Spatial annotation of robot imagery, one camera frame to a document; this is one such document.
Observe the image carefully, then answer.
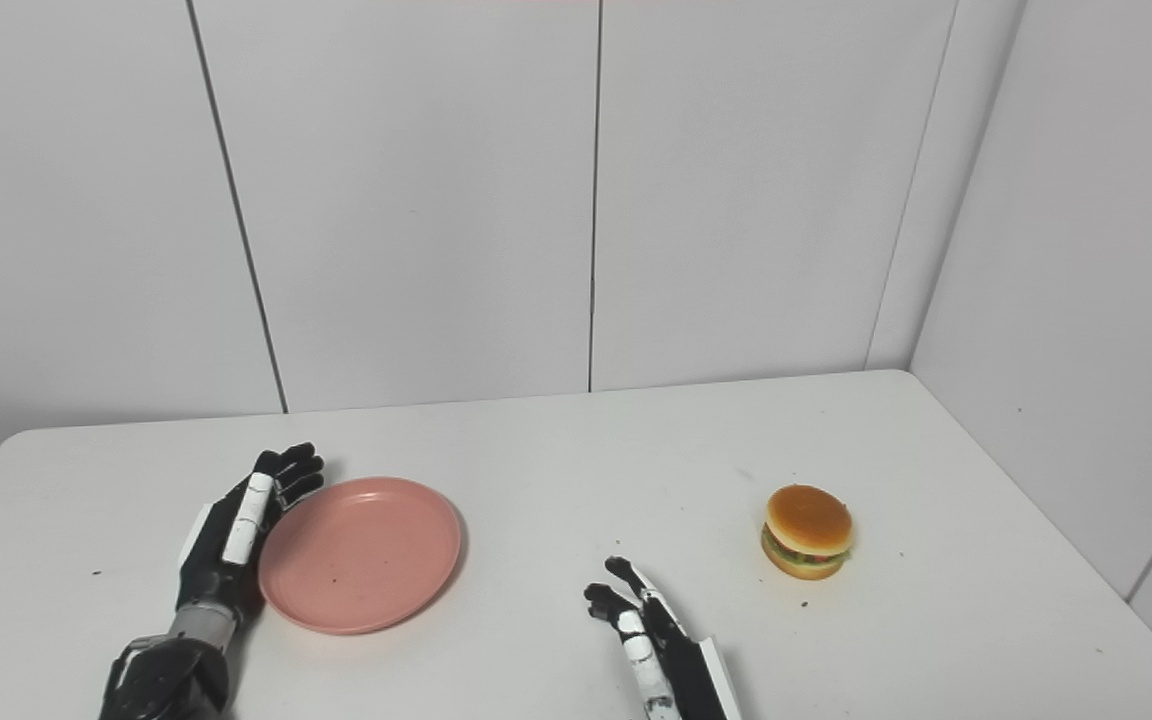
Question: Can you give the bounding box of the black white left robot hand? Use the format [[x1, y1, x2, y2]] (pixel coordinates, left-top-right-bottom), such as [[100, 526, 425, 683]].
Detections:
[[176, 443, 325, 626]]

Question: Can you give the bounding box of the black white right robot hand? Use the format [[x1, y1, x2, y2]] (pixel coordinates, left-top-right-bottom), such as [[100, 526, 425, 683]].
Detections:
[[584, 556, 743, 720]]

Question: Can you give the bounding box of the pink round plate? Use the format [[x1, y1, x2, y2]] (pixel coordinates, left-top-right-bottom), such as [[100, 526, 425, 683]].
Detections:
[[258, 477, 462, 636]]

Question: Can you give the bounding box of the toy hamburger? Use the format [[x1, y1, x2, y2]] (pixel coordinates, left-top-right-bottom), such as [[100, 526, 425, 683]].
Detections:
[[761, 485, 855, 582]]

